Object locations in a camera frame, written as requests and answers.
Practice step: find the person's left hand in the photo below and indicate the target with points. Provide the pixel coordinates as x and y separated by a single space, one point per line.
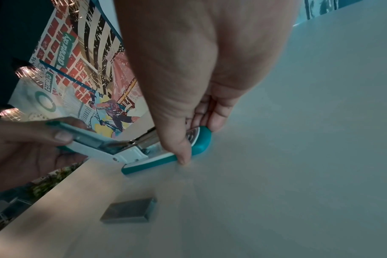
24 151

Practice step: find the person's right hand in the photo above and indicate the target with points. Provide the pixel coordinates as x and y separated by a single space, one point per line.
193 63

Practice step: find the teal and white stapler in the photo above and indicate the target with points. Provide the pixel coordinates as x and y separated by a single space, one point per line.
142 148

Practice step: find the grey block of staples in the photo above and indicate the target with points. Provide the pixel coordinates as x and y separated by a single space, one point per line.
129 210

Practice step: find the green potted plant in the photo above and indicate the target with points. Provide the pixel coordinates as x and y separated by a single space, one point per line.
51 182

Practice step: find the colourful illustrated wall mural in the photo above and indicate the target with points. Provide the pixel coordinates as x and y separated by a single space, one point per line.
85 73

